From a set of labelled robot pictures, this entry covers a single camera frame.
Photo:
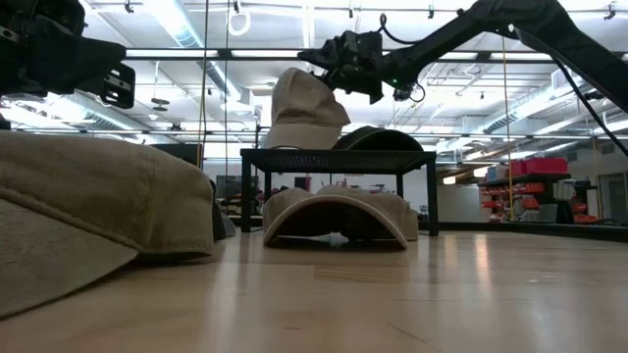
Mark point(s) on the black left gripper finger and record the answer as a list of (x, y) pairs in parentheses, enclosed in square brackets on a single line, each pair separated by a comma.
[(73, 54)]

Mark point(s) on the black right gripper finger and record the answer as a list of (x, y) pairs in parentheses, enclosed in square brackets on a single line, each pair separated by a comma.
[(332, 81), (324, 53)]

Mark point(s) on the tan baseball cap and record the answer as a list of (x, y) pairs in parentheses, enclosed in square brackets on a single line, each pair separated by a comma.
[(98, 196), (289, 201), (299, 113)]

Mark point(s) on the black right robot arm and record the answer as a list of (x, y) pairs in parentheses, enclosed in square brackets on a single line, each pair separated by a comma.
[(539, 19)]

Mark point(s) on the black perforated metal rack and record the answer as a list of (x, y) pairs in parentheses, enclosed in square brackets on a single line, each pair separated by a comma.
[(338, 162)]

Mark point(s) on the round ceiling fixture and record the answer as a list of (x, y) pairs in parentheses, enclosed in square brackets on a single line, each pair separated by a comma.
[(160, 102)]

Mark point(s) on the black monitor screen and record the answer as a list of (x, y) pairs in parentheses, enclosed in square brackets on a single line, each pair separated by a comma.
[(184, 152)]

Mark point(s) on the large red storage bin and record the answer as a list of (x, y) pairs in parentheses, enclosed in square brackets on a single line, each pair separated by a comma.
[(544, 166)]

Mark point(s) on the storage shelf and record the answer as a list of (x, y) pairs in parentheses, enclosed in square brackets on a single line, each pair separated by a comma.
[(535, 196)]

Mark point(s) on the black aluminium rig frame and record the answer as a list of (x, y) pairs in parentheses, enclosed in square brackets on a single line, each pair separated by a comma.
[(172, 55)]

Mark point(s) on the silver ventilation duct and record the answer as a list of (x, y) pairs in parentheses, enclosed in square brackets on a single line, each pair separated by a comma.
[(184, 34), (530, 105)]

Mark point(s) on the dark wall board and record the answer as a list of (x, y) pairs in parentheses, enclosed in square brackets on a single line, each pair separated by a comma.
[(230, 186)]

